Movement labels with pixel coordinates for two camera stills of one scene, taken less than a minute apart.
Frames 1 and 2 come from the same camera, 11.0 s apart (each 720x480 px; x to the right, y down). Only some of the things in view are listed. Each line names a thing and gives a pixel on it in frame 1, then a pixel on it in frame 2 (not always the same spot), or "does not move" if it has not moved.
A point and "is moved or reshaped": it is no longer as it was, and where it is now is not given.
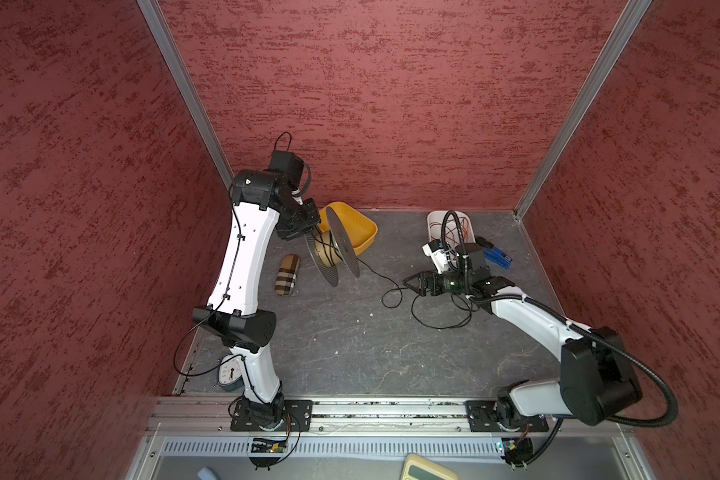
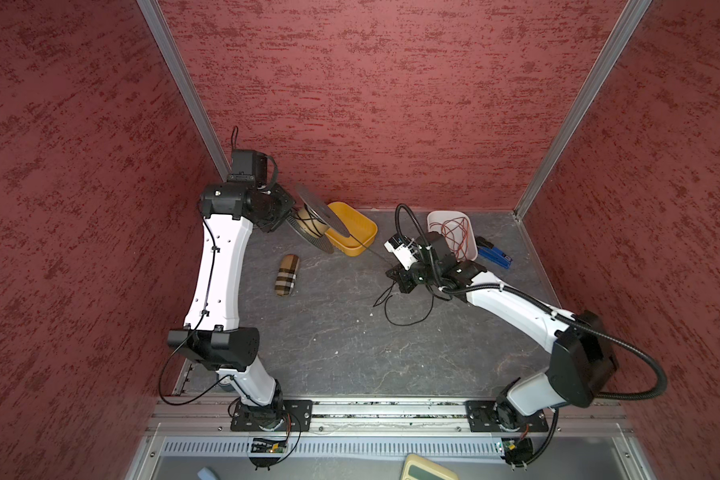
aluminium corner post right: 626,25 does not move
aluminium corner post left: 174,63 does not move
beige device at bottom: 417,467 does not move
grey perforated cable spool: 329,249 is moved or reshaped
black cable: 441,327 to 387,297
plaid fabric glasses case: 287,273 does not move
